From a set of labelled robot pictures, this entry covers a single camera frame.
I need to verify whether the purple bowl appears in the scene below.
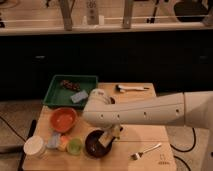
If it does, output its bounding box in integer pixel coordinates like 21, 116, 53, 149
85, 130, 112, 158

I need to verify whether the dark grape bunch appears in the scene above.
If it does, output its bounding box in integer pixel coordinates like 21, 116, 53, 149
60, 80, 80, 92

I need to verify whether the black felt eraser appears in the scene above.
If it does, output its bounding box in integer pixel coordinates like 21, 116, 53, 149
97, 139, 113, 148

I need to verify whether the orange bowl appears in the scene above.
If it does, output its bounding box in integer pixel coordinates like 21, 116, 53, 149
49, 107, 78, 133

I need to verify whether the green plastic tray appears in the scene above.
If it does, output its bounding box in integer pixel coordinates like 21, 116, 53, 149
43, 75, 98, 109

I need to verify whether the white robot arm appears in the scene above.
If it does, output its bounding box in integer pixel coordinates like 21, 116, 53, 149
82, 89, 213, 171

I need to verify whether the white cup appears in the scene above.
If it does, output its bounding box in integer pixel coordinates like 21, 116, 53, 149
23, 135, 46, 157

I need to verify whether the blue sponge block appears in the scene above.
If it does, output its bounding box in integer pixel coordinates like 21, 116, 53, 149
70, 90, 88, 103

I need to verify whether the light blue block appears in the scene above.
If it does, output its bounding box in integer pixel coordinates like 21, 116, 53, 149
46, 132, 61, 149

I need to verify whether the silver fork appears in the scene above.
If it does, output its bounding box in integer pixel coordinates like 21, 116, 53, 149
130, 143, 162, 160

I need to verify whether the small green cup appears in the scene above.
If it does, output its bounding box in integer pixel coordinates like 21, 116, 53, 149
67, 138, 82, 155

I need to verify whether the small metal cup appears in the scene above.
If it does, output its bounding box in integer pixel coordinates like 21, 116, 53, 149
110, 97, 115, 104

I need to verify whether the black cable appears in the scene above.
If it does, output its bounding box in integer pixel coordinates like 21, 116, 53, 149
169, 127, 198, 171

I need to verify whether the orange yellow toy block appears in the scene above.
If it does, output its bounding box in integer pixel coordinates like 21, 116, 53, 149
57, 136, 69, 151

